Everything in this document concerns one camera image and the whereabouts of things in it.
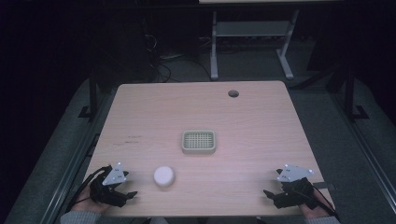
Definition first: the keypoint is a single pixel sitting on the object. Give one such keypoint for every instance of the white metal table frame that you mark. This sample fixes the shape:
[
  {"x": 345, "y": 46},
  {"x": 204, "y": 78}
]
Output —
[{"x": 252, "y": 28}]

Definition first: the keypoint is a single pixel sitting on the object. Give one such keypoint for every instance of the person's left hand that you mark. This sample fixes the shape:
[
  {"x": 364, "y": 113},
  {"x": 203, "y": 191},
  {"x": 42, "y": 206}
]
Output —
[{"x": 84, "y": 200}]

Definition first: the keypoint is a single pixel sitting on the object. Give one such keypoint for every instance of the black metal stand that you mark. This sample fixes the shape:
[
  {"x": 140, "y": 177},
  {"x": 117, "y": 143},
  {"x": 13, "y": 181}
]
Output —
[
  {"x": 92, "y": 96},
  {"x": 350, "y": 96}
]

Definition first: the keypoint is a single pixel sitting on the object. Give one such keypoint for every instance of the beige slotted soap dish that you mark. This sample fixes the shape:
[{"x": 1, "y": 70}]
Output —
[{"x": 198, "y": 141}]

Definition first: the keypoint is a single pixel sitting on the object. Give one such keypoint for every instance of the person's right hand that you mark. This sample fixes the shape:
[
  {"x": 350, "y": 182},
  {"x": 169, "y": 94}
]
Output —
[{"x": 314, "y": 210}]

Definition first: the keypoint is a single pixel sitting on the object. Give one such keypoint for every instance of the white round soap bar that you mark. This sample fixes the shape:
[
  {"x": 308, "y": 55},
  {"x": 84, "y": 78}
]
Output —
[{"x": 164, "y": 176}]

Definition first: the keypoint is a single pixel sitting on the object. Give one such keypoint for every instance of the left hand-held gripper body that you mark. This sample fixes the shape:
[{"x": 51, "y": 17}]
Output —
[{"x": 107, "y": 189}]

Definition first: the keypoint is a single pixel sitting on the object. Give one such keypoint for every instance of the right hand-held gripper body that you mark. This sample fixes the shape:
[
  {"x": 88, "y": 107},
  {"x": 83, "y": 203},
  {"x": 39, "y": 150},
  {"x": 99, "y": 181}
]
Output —
[{"x": 295, "y": 189}]

